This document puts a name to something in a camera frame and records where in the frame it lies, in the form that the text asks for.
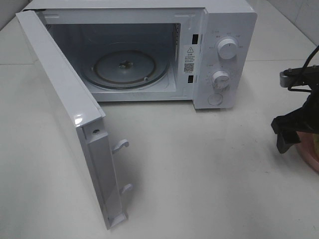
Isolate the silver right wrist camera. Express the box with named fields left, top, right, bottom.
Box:
left=280, top=65, right=319, bottom=89

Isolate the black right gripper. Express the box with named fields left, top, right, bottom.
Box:
left=271, top=83, right=319, bottom=153

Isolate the upper white round knob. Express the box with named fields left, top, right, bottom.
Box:
left=216, top=37, right=238, bottom=60

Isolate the glass microwave turntable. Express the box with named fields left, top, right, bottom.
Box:
left=80, top=42, right=170, bottom=90

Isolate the white microwave door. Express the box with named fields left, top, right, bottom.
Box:
left=16, top=10, right=129, bottom=229

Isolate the white microwave oven body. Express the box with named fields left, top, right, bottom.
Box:
left=21, top=0, right=257, bottom=109

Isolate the round door release button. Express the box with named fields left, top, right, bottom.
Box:
left=207, top=93, right=223, bottom=106

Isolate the lower white timer knob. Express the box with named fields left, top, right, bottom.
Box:
left=212, top=70, right=230, bottom=89

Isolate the white warning label sticker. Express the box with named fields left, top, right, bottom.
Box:
left=182, top=45, right=196, bottom=74

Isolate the pink round plate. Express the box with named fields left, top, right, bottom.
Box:
left=296, top=132, right=319, bottom=173

